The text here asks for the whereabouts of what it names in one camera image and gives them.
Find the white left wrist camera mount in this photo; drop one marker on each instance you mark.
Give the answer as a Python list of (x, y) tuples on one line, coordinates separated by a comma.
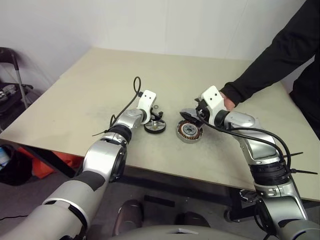
[(146, 101)]

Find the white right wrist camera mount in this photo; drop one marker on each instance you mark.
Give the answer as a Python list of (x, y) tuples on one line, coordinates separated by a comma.
[(212, 97)]

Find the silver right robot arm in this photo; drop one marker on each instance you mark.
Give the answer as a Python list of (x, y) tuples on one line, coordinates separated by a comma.
[(262, 147)]

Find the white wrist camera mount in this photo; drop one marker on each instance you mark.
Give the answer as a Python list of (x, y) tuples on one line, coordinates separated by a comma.
[(146, 101), (212, 97)]

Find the grey toothed motor lid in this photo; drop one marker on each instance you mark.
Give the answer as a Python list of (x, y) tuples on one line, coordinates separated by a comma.
[(188, 110)]

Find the grey robot torso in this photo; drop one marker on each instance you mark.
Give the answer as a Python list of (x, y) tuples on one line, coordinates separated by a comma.
[(180, 233)]

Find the silver motor housing copper windings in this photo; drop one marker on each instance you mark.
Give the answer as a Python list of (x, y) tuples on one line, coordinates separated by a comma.
[(189, 136)]

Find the black utility cart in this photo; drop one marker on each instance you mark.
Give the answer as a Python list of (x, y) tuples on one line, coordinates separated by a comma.
[(7, 57)]

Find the black bag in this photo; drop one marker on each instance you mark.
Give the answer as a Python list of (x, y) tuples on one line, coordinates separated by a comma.
[(17, 170)]

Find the dark rounded robot foot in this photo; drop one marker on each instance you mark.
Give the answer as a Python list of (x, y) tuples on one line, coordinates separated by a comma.
[(192, 218), (130, 215)]

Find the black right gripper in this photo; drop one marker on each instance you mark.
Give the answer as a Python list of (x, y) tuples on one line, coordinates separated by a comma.
[(203, 111)]

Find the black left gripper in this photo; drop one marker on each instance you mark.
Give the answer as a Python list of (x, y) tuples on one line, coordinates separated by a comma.
[(154, 117)]

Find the person's black sleeved forearm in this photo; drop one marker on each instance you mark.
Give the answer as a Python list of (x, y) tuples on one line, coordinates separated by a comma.
[(275, 52)]

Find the person's bare hand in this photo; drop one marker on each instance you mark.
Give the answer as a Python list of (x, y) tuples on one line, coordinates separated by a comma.
[(228, 102)]

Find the orange bag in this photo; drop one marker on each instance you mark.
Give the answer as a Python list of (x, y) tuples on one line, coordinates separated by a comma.
[(40, 165)]

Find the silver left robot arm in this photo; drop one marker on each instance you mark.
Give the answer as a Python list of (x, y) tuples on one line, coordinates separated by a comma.
[(97, 155)]

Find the person's black clothed torso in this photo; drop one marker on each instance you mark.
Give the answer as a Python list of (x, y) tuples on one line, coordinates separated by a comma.
[(308, 100)]

